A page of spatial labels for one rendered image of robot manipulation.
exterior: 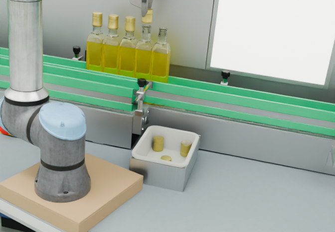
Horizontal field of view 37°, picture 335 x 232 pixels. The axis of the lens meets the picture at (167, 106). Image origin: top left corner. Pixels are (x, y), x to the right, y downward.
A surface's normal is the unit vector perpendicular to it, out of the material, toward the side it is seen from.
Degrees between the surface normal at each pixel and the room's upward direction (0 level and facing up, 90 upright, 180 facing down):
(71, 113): 7
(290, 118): 90
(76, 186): 72
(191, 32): 90
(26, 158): 0
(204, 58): 90
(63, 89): 90
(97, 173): 0
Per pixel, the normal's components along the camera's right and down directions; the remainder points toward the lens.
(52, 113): 0.19, -0.87
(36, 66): 0.73, 0.32
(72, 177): 0.52, 0.08
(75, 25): -0.24, 0.37
